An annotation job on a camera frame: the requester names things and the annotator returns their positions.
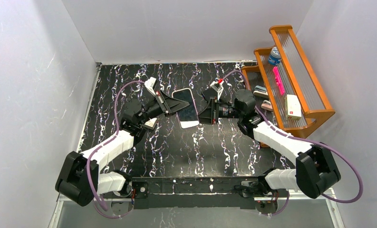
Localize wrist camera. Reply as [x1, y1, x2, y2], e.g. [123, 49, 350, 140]
[144, 77, 156, 96]
[210, 79, 223, 99]

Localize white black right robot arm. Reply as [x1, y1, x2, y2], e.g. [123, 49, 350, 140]
[198, 88, 341, 199]

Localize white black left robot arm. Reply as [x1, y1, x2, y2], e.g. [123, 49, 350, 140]
[55, 91, 189, 206]

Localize orange wooden tiered rack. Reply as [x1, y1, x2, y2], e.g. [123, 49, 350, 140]
[242, 25, 335, 138]

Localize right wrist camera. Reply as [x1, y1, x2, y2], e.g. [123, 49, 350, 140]
[210, 79, 223, 99]

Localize white box on rack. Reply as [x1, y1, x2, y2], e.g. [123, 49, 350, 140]
[285, 95, 302, 121]

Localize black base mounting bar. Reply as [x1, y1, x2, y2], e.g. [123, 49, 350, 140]
[125, 176, 280, 210]

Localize beige phone case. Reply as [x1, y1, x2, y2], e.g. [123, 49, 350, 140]
[171, 88, 200, 129]

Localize teal grey stapler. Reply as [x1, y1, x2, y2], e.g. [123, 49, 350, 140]
[253, 85, 269, 99]

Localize pink highlighter pen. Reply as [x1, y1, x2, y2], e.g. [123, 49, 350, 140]
[272, 66, 285, 95]

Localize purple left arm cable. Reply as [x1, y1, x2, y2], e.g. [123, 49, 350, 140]
[86, 80, 148, 219]

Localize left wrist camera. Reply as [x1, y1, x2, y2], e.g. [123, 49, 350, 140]
[144, 77, 156, 96]

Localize blue white bottle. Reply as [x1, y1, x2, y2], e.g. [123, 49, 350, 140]
[268, 47, 281, 66]

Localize black phone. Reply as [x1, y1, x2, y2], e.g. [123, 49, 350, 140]
[202, 88, 217, 102]

